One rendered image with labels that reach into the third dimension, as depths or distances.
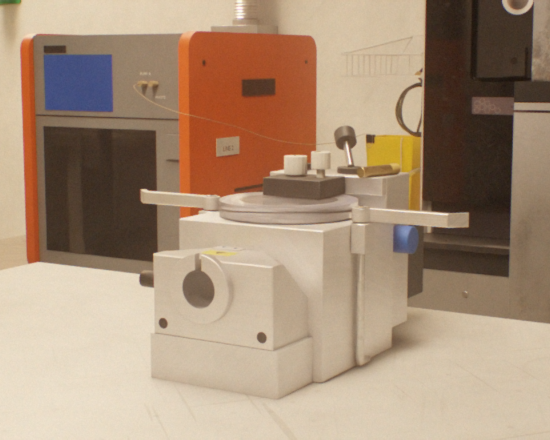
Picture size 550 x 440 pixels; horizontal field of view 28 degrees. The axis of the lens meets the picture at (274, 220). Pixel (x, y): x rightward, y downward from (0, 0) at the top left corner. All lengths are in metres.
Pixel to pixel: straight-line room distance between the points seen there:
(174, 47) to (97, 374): 1.19
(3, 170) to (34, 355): 3.80
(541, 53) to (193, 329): 0.70
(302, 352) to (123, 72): 1.29
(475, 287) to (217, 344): 1.56
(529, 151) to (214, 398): 0.69
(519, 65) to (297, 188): 1.50
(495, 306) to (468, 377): 1.49
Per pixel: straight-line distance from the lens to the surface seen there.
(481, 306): 2.19
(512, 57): 2.19
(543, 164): 1.24
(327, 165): 0.72
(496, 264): 2.18
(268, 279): 0.62
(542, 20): 1.26
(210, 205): 0.72
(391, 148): 2.32
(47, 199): 2.03
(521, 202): 1.25
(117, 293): 0.92
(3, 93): 4.50
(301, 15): 3.70
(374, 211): 0.67
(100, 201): 1.95
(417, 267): 0.83
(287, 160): 0.73
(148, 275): 0.66
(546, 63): 1.25
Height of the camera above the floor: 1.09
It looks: 8 degrees down
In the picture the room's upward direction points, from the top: straight up
